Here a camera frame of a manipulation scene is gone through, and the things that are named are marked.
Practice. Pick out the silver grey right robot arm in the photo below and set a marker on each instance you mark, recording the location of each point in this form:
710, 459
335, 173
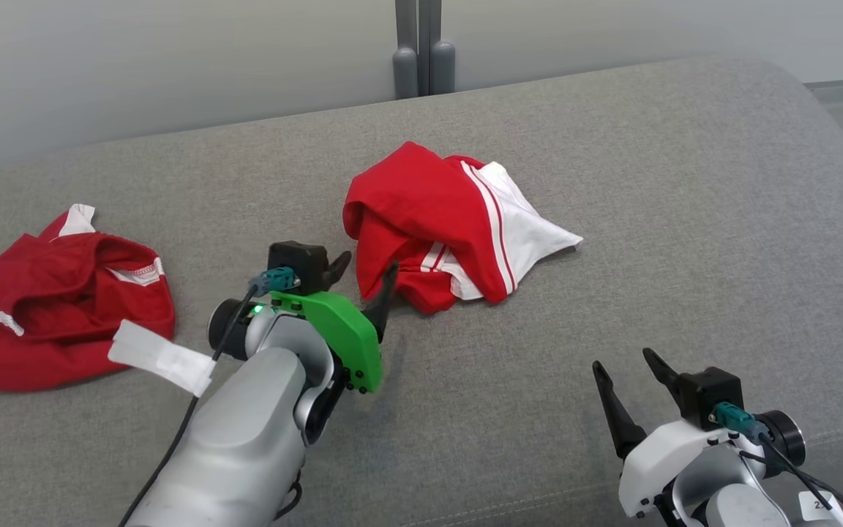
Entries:
736, 505

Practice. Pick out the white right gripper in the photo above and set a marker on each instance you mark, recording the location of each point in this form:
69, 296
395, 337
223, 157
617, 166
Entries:
656, 461

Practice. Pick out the grey fabric sofa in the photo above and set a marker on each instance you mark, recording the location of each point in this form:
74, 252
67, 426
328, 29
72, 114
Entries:
612, 183

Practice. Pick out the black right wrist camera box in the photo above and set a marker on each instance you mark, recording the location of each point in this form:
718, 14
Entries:
710, 395

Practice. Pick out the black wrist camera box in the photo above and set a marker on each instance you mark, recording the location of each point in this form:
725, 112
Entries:
710, 395
297, 260

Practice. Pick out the grey partition post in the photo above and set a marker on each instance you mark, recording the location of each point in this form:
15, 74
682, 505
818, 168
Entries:
405, 69
442, 66

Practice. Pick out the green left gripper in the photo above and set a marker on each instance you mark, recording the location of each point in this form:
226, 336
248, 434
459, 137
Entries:
348, 337

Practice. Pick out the red white basketball jersey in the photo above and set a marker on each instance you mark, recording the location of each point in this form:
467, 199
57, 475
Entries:
407, 197

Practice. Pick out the red shorts with white trim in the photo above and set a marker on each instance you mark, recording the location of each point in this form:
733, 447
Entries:
48, 322

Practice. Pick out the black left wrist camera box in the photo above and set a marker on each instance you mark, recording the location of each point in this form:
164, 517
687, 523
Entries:
297, 260

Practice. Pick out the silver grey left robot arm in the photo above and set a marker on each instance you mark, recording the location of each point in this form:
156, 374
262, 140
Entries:
238, 439

